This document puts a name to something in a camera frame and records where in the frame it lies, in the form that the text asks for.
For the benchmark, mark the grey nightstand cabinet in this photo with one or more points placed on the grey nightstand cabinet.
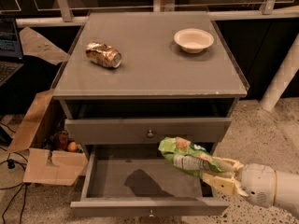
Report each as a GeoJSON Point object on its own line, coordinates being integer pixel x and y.
{"type": "Point", "coordinates": [157, 79]}

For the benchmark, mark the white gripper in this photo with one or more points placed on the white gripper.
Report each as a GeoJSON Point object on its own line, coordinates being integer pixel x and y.
{"type": "Point", "coordinates": [258, 184]}

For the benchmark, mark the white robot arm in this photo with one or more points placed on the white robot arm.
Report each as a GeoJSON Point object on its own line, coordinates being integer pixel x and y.
{"type": "Point", "coordinates": [287, 190]}

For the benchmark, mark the open cardboard box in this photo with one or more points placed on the open cardboard box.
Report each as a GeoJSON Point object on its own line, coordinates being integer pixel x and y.
{"type": "Point", "coordinates": [44, 166]}

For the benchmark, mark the orange fruit in box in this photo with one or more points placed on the orange fruit in box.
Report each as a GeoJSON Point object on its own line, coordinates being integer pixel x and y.
{"type": "Point", "coordinates": [72, 147]}

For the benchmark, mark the metal railing frame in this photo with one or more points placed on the metal railing frame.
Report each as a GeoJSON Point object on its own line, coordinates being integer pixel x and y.
{"type": "Point", "coordinates": [42, 13]}

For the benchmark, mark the green rice chip bag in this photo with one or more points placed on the green rice chip bag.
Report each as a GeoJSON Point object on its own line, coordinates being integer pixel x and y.
{"type": "Point", "coordinates": [188, 157]}

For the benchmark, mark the grey open middle drawer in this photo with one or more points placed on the grey open middle drawer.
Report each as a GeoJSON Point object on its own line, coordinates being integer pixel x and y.
{"type": "Point", "coordinates": [136, 181]}

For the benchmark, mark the crushed golden soda can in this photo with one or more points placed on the crushed golden soda can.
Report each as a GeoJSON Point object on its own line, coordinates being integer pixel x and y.
{"type": "Point", "coordinates": [103, 54]}

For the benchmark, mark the grey upper drawer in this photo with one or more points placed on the grey upper drawer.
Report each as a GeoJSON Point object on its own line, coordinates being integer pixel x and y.
{"type": "Point", "coordinates": [146, 131]}

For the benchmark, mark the white diagonal pole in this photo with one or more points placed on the white diagonal pole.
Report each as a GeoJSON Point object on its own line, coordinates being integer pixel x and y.
{"type": "Point", "coordinates": [283, 77]}

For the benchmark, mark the white paper bowl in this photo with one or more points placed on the white paper bowl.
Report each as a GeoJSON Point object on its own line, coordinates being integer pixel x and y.
{"type": "Point", "coordinates": [193, 40]}

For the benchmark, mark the black laptop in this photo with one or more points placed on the black laptop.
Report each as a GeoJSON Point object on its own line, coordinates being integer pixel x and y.
{"type": "Point", "coordinates": [11, 55]}

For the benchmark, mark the dark red jar in box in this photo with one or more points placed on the dark red jar in box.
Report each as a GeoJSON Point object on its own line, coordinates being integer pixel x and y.
{"type": "Point", "coordinates": [61, 140]}

